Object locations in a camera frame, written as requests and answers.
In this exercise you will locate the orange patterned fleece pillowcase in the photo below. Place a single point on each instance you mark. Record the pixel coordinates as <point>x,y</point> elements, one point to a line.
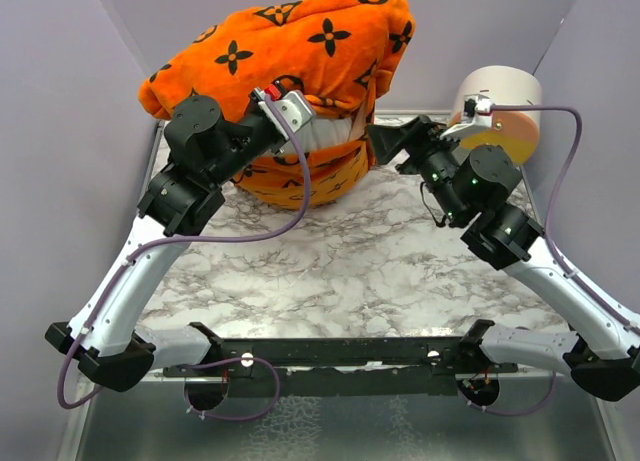
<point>340,54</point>

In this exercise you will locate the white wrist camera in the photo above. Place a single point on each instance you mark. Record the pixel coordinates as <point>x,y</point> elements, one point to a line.
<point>475,118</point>
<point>287,110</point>

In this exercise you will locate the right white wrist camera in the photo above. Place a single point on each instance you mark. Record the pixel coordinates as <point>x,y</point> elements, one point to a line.
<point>475,118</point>

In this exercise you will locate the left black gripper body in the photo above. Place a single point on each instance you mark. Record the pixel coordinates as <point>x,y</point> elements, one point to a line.
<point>249,139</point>

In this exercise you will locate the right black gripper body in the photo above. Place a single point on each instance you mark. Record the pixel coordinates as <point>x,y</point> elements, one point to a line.
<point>432,159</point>

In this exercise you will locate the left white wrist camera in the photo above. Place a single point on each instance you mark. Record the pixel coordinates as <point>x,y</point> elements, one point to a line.
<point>287,110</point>

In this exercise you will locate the white pillow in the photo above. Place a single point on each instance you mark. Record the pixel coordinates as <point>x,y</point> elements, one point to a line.
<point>329,137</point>

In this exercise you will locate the aluminium rail frame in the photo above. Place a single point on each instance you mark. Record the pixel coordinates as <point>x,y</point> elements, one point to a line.
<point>599,352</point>

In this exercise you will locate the white cylinder with striped face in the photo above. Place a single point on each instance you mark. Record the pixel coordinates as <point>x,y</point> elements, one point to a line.
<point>516,132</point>

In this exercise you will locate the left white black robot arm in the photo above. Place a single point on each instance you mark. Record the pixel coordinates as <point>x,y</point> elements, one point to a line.
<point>206,151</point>

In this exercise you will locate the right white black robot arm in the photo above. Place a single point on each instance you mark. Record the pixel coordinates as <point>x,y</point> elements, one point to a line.
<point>600,352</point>

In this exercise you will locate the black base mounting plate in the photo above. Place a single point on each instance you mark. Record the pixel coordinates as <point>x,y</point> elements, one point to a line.
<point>327,367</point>

